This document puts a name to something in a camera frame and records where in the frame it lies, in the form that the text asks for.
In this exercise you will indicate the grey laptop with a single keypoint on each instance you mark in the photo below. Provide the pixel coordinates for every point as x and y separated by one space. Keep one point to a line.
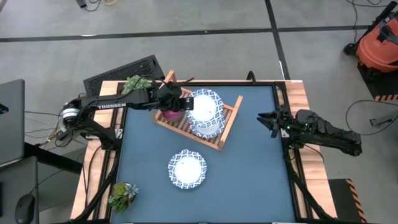
12 124

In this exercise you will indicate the black diagonal frame strut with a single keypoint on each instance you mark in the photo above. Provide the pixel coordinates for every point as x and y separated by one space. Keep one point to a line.
306 192
96 189

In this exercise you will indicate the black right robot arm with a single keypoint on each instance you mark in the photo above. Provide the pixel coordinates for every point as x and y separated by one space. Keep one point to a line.
335 137

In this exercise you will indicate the orange shop vacuum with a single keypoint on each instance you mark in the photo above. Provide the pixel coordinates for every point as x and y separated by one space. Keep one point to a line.
376 49

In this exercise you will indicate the black computer mouse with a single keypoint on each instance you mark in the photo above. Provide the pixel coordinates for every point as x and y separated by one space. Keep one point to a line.
25 207

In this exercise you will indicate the black table frame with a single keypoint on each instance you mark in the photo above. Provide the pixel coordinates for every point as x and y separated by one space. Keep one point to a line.
264 84

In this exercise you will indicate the black hazard striped mat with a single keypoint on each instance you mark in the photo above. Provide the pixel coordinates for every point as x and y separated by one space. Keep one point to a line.
382 87
342 199

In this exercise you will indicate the grey metal bracket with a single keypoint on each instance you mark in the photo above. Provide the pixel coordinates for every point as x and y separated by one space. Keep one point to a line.
385 119

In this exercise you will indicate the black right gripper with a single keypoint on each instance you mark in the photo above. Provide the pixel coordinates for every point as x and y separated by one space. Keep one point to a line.
283 123

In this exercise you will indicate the dark grey desk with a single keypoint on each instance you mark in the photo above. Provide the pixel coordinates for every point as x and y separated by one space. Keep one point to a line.
18 177

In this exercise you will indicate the pink plastic bowl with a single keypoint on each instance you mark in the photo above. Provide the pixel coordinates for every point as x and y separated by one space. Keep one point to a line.
172 115

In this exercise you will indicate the pale green plant grey pot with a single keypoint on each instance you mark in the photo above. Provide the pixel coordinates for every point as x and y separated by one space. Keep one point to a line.
133 83

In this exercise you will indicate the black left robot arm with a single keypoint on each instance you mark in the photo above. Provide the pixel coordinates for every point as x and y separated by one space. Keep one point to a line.
112 104

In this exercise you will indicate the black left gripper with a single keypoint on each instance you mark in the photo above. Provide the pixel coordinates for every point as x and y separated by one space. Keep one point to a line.
169 98

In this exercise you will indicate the wooden slatted shelf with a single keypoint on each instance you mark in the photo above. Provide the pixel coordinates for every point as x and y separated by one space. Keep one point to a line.
231 119

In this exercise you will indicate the green succulent plant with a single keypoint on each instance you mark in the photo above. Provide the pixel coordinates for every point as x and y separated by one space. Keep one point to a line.
121 196

